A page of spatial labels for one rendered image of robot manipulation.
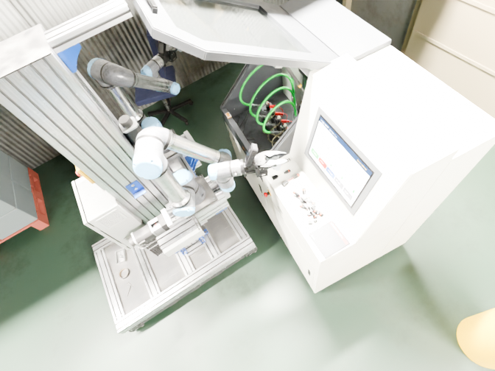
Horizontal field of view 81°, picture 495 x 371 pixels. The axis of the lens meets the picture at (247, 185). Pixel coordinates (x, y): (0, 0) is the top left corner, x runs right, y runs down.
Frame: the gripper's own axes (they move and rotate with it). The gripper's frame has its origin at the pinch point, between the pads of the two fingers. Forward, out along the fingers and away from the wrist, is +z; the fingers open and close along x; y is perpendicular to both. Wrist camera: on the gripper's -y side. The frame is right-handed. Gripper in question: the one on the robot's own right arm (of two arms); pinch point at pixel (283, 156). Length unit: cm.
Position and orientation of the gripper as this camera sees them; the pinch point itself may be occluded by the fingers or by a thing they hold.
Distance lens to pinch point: 132.0
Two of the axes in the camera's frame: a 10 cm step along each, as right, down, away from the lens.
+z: 9.8, -1.7, -0.9
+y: 1.8, 6.1, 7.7
